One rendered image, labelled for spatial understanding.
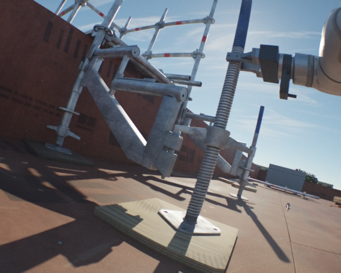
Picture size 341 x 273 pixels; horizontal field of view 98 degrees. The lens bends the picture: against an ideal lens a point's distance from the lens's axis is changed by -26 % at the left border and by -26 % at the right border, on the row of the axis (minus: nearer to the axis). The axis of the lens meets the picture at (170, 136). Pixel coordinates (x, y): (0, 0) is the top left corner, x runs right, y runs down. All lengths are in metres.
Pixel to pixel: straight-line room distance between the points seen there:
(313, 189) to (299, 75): 11.48
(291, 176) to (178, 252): 6.11
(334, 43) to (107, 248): 0.53
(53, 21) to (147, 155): 0.91
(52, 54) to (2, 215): 0.94
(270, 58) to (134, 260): 0.52
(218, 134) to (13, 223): 0.48
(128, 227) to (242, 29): 0.63
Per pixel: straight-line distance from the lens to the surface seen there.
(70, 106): 1.08
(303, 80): 0.56
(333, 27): 0.40
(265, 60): 0.53
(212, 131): 0.51
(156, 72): 1.51
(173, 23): 2.64
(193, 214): 0.54
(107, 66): 1.36
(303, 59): 0.55
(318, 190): 12.01
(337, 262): 0.74
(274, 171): 6.39
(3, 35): 1.12
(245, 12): 0.72
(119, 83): 0.80
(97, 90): 0.91
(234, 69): 0.58
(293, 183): 6.41
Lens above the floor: 0.19
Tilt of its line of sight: 4 degrees up
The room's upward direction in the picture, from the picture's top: 17 degrees clockwise
